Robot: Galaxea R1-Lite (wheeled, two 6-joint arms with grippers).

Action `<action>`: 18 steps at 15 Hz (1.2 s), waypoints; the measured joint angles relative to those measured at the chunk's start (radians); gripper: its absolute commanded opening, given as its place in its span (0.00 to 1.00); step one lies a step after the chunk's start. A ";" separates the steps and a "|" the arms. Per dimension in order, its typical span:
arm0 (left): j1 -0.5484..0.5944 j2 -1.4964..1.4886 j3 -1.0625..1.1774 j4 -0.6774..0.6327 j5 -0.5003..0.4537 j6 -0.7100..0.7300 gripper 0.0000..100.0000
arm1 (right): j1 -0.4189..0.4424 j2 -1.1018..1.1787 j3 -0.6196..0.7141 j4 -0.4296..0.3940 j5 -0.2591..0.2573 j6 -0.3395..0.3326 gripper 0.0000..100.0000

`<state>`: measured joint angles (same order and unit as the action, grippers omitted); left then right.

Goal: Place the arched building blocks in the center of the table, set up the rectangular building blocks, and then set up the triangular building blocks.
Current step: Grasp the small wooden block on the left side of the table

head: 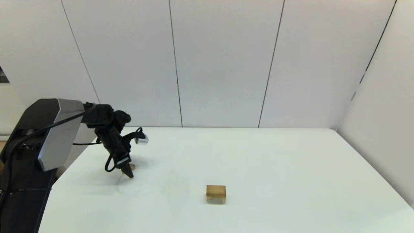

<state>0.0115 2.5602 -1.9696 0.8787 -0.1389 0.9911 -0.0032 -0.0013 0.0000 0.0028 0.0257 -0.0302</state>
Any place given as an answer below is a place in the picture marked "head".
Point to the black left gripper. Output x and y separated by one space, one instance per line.
114 144

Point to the triangular wooden block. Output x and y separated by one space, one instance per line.
132 167

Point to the rectangular wooden block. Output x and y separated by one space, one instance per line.
215 190

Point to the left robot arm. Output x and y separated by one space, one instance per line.
42 129

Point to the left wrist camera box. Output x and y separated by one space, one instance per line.
142 140

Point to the dark wall fixture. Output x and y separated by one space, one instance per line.
3 77

